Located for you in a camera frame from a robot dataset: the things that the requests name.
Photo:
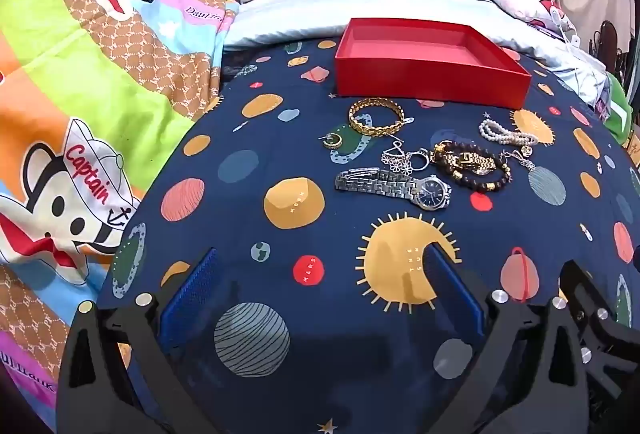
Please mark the silver flower pendant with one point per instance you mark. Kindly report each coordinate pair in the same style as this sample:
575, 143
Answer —
395, 161

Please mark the dark wooden chair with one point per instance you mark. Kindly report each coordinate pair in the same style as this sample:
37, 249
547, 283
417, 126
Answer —
607, 38

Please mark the green bag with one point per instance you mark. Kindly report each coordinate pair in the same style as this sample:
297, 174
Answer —
620, 113

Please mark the navy planet print blanket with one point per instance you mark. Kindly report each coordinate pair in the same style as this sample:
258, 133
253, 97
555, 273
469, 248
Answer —
250, 194

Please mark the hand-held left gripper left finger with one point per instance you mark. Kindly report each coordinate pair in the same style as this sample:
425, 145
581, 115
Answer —
190, 294

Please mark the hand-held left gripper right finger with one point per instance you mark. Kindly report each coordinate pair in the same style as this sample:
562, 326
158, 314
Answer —
452, 294

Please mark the white pillow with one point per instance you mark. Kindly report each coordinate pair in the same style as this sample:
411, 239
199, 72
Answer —
300, 8

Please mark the gold hoop earring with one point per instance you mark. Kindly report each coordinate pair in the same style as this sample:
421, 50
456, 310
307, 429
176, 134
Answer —
334, 145

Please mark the cartoon monkey print blanket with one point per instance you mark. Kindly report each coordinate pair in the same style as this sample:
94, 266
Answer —
75, 88

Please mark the silver wristwatch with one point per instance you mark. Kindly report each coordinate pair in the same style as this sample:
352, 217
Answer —
430, 196

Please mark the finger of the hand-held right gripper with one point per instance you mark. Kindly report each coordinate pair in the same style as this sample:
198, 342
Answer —
600, 299

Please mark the red box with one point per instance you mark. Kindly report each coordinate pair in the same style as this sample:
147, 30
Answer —
425, 78

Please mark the gold wristwatch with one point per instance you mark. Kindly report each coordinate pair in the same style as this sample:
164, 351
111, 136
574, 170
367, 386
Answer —
472, 161

